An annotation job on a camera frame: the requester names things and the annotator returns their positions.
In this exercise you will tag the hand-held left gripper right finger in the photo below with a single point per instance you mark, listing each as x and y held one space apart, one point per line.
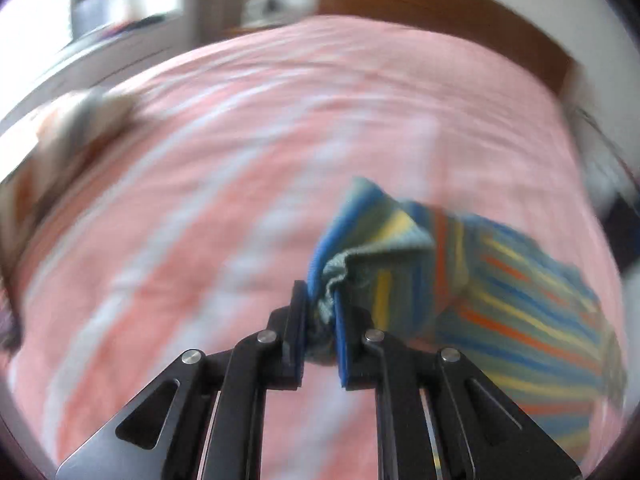
342 340

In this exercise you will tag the wooden headboard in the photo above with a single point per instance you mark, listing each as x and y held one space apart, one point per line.
450 15

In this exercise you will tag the small white fan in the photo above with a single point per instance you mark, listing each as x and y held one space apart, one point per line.
264 9

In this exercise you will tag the pink striped bed cover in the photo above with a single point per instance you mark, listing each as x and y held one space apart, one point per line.
200 185

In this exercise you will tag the patterned pillow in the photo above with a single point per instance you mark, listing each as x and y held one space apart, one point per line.
65 125

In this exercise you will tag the striped knit sweater vest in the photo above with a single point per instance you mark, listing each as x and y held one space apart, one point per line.
500 300

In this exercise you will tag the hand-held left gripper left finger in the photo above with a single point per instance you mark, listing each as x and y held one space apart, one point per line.
298 320

